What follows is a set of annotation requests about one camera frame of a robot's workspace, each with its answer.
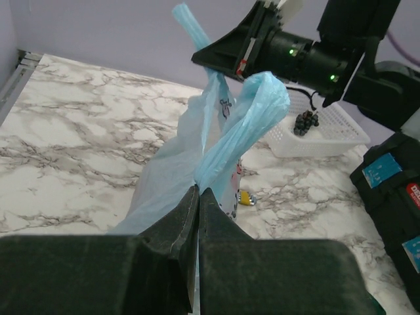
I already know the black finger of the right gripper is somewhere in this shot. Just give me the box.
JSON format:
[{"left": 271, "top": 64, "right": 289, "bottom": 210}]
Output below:
[{"left": 191, "top": 1, "right": 263, "bottom": 79}]

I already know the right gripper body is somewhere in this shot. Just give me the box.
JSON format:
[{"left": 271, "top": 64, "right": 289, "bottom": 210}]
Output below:
[{"left": 236, "top": 1, "right": 362, "bottom": 104}]

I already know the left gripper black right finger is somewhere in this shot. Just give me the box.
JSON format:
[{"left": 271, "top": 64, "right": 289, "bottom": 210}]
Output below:
[{"left": 199, "top": 189, "right": 384, "bottom": 314}]

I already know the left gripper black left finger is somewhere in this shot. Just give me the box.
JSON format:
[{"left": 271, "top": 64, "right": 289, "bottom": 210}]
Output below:
[{"left": 1, "top": 186, "right": 200, "bottom": 314}]

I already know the blue plastic bag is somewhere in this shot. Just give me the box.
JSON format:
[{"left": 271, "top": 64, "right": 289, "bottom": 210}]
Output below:
[{"left": 106, "top": 2, "right": 291, "bottom": 236}]

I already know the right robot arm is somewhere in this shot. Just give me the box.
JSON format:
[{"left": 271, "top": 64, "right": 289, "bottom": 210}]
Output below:
[{"left": 192, "top": 1, "right": 419, "bottom": 131}]

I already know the dark fake grape bunch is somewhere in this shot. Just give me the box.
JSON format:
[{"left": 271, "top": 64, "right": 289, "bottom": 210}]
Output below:
[{"left": 293, "top": 110, "right": 319, "bottom": 137}]

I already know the white plastic basket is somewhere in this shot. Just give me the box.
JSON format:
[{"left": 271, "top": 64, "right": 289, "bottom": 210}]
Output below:
[{"left": 264, "top": 84, "right": 370, "bottom": 158}]

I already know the small yellow connector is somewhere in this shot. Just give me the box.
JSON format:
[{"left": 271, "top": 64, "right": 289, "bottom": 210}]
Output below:
[{"left": 238, "top": 190, "right": 257, "bottom": 206}]

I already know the black toolbox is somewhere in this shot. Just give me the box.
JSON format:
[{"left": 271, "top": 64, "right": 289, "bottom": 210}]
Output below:
[{"left": 350, "top": 133, "right": 419, "bottom": 310}]

